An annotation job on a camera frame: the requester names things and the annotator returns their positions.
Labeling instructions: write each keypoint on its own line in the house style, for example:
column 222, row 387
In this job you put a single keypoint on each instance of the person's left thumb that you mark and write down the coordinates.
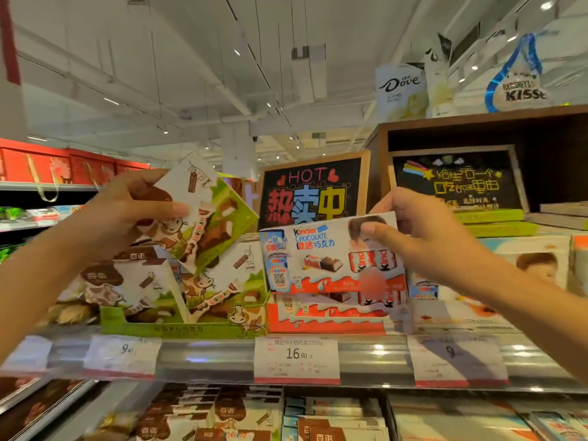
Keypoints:
column 163, row 211

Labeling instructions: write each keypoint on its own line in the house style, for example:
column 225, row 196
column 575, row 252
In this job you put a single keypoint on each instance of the white hanging chocolate sign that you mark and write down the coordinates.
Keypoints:
column 400, row 89

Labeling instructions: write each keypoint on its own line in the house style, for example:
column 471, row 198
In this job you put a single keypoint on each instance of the white red price tag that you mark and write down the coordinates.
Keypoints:
column 459, row 362
column 121, row 355
column 25, row 355
column 296, row 360

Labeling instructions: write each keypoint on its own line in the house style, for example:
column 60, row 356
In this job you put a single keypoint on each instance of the large red gift box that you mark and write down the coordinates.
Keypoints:
column 18, row 165

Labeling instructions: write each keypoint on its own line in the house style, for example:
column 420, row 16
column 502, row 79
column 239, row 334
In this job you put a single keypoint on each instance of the person's right thumb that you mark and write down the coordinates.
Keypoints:
column 386, row 237

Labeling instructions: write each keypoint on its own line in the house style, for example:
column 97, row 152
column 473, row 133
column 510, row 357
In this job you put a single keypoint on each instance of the green white cow chocolate box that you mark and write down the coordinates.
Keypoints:
column 220, row 215
column 239, row 275

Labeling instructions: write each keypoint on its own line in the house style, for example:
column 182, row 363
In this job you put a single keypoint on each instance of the person's right forearm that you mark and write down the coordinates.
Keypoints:
column 528, row 312

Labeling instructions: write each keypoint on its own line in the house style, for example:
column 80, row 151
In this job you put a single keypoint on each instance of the person's left hand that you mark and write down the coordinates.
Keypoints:
column 115, row 215

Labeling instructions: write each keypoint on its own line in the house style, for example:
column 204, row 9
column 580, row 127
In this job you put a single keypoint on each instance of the brown wooden display cabinet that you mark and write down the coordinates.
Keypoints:
column 551, row 151

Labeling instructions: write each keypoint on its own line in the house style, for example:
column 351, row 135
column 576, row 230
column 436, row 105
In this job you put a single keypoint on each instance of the white red chocolate bar box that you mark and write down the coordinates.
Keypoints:
column 317, row 243

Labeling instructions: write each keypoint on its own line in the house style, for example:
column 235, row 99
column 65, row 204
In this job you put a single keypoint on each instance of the drop shaped blue ribbon sign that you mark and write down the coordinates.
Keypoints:
column 519, row 87

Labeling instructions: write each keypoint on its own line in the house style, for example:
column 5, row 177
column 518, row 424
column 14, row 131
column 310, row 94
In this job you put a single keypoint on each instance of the flat white orange box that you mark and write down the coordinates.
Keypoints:
column 459, row 314

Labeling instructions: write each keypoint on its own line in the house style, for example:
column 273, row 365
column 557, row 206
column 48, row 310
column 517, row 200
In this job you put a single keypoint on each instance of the small blue white box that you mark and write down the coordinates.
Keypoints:
column 420, row 289

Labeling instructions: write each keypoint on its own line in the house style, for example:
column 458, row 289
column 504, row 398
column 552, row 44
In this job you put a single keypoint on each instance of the stack of brown white boxes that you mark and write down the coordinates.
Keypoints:
column 229, row 415

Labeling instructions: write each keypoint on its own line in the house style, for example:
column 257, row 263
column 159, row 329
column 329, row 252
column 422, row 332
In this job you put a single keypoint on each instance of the gold wrapped chocolates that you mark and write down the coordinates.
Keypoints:
column 69, row 312

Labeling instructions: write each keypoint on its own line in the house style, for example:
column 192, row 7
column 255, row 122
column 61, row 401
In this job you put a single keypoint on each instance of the grey metal shelf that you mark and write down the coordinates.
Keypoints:
column 46, row 186

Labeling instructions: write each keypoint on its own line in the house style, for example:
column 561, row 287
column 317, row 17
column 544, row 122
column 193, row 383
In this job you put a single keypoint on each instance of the red white display tray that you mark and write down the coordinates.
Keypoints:
column 321, row 323

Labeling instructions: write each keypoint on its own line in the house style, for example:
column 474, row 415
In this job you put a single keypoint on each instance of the row of packaged snacks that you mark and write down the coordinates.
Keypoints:
column 32, row 216

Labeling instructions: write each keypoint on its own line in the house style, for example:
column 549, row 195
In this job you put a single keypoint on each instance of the small red gift box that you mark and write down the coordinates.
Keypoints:
column 131, row 167

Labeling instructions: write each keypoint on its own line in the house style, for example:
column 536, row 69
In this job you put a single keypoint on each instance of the wood framed rainbow chalkboard sign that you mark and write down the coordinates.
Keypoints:
column 459, row 179

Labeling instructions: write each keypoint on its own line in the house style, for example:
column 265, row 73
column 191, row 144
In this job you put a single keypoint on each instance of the brown white cow chocolate box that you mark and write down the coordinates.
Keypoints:
column 138, row 280

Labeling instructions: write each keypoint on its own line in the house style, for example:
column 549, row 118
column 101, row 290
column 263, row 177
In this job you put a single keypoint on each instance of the person's left forearm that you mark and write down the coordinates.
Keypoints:
column 36, row 280

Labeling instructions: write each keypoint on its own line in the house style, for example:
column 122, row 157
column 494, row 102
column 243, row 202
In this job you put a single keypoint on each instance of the green cardboard display tray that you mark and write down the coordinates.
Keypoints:
column 183, row 332

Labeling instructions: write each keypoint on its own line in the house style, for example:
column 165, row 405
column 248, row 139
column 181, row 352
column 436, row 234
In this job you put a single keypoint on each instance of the white box with child's face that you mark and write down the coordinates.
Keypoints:
column 537, row 261

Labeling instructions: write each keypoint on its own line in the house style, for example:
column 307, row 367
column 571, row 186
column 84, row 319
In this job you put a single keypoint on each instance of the stack of pale flat boxes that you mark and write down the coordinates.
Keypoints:
column 459, row 422

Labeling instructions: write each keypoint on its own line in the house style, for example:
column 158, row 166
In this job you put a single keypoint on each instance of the silver shelf edge rail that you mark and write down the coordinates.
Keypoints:
column 206, row 360

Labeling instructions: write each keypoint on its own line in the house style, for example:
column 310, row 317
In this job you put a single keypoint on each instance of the stack of blue white boxes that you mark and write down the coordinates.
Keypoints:
column 335, row 420

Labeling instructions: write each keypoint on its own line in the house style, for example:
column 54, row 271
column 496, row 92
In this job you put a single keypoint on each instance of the flat grey box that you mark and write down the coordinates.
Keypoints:
column 558, row 221
column 567, row 208

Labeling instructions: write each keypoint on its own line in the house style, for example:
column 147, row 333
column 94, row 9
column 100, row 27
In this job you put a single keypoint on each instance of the white yellow hanging sign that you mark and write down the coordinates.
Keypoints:
column 438, row 82

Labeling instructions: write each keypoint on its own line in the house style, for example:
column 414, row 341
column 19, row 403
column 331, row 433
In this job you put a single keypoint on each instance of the person's right hand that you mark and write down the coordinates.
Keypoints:
column 432, row 238

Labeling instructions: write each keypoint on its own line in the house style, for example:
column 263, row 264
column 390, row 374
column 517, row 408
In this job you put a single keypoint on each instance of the flat green box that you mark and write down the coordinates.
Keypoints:
column 505, row 230
column 491, row 216

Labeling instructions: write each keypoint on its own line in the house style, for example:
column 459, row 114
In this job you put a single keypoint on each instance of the row of dark brown boxes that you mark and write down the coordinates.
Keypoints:
column 32, row 408

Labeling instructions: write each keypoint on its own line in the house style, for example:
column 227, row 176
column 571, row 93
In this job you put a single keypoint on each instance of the white square pillar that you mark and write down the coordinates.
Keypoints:
column 238, row 149

